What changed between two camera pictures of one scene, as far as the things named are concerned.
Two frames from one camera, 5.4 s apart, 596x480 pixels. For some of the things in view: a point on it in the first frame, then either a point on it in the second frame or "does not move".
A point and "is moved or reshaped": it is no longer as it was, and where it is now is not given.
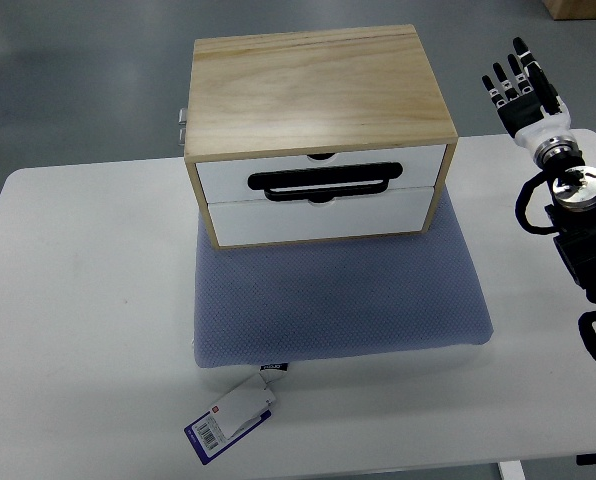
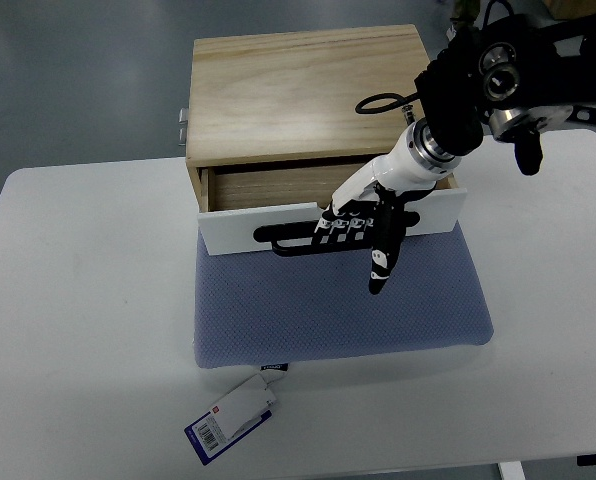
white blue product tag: (220, 427) does not move
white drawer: (222, 182) is moved or reshaped
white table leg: (512, 470) does not move
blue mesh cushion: (268, 303) does not move
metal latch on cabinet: (182, 122) does not move
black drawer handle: (323, 184) to (273, 232)
